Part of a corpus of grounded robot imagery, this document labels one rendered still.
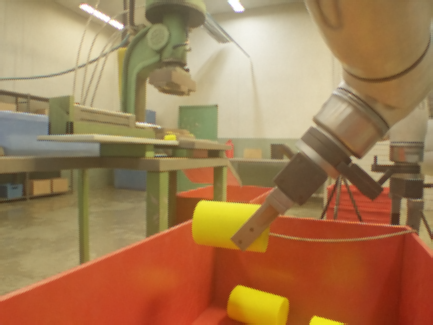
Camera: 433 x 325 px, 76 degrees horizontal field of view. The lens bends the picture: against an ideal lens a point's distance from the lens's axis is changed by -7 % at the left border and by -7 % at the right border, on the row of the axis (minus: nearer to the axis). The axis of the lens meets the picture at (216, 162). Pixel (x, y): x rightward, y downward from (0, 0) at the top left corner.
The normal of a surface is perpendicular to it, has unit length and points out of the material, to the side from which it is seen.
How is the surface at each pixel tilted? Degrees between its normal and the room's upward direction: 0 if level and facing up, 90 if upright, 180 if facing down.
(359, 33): 159
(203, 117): 90
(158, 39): 90
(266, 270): 90
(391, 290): 90
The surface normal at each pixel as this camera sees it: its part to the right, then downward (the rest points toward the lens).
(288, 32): -0.39, 0.02
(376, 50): -0.10, 0.95
